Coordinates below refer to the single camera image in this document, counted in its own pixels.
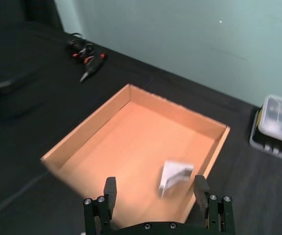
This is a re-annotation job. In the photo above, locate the clear plastic case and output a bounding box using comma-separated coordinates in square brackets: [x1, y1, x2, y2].
[249, 94, 282, 164]

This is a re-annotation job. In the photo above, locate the small white three-armed plastic piece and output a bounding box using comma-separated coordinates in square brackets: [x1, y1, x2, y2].
[158, 160, 194, 198]

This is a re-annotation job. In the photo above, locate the shallow brown cardboard tray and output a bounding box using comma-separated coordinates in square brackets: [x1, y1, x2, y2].
[40, 83, 231, 227]

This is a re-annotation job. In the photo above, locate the black table cloth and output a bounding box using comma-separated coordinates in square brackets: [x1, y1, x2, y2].
[0, 0, 282, 235]

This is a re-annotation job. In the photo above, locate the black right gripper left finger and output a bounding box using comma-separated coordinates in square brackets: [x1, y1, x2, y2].
[83, 177, 118, 235]

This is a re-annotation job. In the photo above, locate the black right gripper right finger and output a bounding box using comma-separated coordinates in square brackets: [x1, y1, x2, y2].
[194, 174, 236, 235]

